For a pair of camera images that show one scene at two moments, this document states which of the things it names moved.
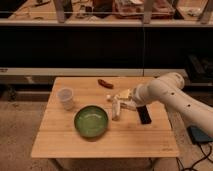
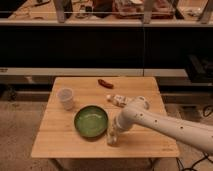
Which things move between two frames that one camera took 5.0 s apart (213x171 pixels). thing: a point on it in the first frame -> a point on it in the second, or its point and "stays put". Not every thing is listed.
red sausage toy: (105, 84) stays put
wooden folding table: (97, 117) stays put
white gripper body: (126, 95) -> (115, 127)
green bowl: (91, 121) stays put
